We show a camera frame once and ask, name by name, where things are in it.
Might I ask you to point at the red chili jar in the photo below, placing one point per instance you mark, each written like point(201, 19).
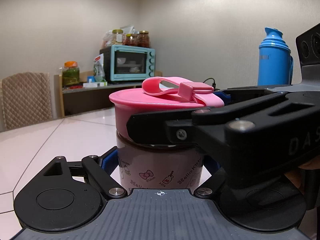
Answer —
point(131, 40)
point(144, 39)

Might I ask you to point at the quilted beige chair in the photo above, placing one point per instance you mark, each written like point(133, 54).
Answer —
point(25, 99)

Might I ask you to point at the pink Hello Kitty bottle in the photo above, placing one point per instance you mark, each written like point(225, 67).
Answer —
point(146, 158)

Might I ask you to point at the pink bottle cap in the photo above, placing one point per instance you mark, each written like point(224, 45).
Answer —
point(161, 94)

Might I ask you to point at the black charger with cable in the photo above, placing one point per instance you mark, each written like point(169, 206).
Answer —
point(211, 81)

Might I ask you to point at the pale contents jar gold lid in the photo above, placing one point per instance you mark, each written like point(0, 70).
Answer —
point(117, 37)

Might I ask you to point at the blue thermos flask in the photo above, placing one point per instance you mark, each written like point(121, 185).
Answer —
point(275, 60)

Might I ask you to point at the green white snack packet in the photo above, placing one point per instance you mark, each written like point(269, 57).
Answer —
point(98, 68)

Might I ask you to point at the wooden shelf unit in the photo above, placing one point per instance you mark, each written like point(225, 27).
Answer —
point(75, 101)

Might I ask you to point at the person right hand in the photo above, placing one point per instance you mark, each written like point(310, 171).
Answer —
point(306, 173)

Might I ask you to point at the green pickle jar orange lid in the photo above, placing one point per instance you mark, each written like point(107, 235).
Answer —
point(70, 73)

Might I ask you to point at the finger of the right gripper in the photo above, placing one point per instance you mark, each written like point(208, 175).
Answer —
point(185, 127)
point(242, 95)

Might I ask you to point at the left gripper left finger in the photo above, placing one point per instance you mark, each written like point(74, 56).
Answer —
point(98, 170)

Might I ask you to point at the teal toaster oven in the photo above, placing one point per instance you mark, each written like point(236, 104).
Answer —
point(128, 63)

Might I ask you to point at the white medicine box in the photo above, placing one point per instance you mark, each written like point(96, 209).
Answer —
point(94, 84)

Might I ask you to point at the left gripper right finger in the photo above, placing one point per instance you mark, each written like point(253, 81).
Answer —
point(209, 188)

